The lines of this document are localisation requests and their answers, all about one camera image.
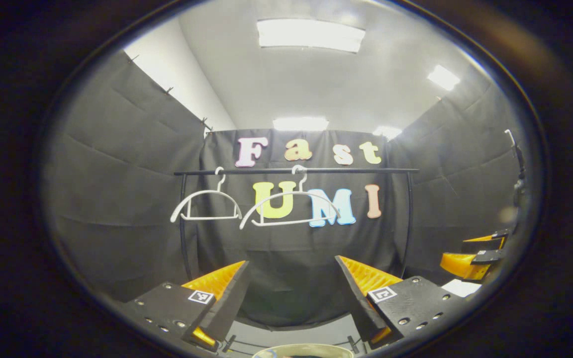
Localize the black metal clothes rack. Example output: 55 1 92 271
174 168 420 355

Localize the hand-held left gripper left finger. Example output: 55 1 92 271
122 260 250 352

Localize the small ceiling light panel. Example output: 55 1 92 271
427 65 461 91

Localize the black stand pole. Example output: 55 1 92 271
504 128 527 208

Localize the white flat panel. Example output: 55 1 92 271
441 279 482 298

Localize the black backdrop cloth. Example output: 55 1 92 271
43 50 533 329

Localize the large ceiling light panel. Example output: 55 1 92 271
257 18 367 54

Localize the cream laundry hamper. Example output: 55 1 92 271
252 343 354 358

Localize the long ceiling light panel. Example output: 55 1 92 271
273 116 329 132

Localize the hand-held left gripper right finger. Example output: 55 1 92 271
335 255 469 349

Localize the white plastic clothes hanger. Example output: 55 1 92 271
170 167 243 223
239 165 342 230

